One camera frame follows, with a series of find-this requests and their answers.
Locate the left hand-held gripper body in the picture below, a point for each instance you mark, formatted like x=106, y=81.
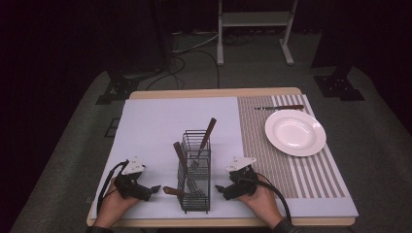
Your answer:
x=131, y=186

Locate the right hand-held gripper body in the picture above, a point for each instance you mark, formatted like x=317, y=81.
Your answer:
x=241, y=184

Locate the person's left hand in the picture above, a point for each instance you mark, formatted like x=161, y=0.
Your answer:
x=113, y=205

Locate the person's right hand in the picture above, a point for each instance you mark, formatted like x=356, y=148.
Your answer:
x=262, y=202

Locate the striped placemat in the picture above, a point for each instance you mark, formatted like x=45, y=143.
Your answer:
x=259, y=155

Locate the dark floor outlet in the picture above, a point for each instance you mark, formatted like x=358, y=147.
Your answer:
x=112, y=127

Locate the white table board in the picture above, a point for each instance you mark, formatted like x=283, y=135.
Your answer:
x=152, y=123

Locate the white round plate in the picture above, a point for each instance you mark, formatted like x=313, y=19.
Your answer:
x=294, y=132

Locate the black stand base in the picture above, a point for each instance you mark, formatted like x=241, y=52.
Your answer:
x=338, y=85
x=118, y=89

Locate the white metal stand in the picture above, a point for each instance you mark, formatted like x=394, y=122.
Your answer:
x=252, y=18

